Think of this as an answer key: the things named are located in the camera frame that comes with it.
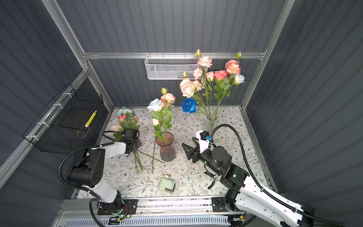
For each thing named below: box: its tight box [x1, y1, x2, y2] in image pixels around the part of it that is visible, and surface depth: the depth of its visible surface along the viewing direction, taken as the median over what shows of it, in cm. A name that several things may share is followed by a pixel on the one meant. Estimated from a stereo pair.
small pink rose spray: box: [160, 87, 177, 143], surface depth 73 cm
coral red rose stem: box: [213, 69, 231, 120], surface depth 81 cm
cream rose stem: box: [179, 78, 196, 99], surface depth 73 cm
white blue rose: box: [233, 73, 245, 86], surface depth 80 cm
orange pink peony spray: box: [215, 52, 242, 120], surface depth 78 cm
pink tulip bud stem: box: [152, 118, 160, 150], surface depth 75 cm
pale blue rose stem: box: [146, 98, 173, 143], surface depth 72 cm
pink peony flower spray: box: [192, 48, 213, 120], surface depth 77 cm
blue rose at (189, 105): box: [181, 97, 198, 114], surface depth 65 cm
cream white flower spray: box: [179, 71, 210, 117], surface depth 75 cm
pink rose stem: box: [206, 70, 215, 83], surface depth 80 cm
